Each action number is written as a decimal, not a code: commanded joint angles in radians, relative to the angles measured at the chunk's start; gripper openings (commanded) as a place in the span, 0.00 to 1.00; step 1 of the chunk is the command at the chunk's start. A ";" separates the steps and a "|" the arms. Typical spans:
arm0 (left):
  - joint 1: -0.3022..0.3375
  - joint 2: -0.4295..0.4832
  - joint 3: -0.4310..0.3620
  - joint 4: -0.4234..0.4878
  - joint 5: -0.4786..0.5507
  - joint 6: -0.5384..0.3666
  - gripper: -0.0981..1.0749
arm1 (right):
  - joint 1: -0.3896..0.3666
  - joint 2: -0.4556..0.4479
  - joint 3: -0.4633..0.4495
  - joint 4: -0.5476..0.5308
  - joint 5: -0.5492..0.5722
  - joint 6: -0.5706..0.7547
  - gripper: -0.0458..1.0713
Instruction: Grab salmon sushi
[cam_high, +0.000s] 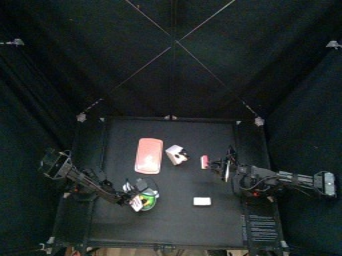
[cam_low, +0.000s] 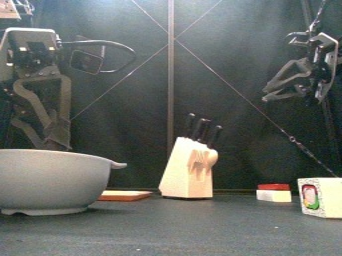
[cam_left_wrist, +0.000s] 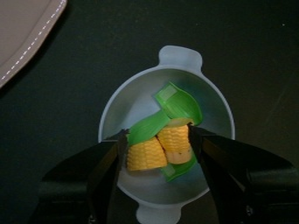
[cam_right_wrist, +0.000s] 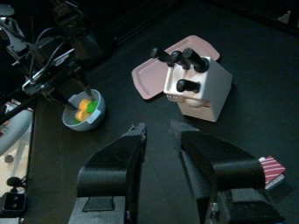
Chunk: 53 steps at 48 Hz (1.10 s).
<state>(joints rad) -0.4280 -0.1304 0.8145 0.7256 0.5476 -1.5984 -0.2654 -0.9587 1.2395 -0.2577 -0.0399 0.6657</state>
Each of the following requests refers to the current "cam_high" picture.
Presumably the red salmon toy sushi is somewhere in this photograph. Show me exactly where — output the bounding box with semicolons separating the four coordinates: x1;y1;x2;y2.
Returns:
200;154;212;171

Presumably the green round toy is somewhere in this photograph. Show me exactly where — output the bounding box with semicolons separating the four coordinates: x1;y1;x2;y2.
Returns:
138;189;161;212

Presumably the pink rectangular tray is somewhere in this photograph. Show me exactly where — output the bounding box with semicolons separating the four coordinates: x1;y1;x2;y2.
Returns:
134;137;165;176

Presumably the white rectangular toy block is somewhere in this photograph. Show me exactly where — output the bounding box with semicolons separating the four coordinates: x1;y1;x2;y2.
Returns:
191;196;214;207

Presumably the thin diagonal brace wire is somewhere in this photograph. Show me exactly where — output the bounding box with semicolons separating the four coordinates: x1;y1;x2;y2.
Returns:
125;0;261;118
82;0;238;114

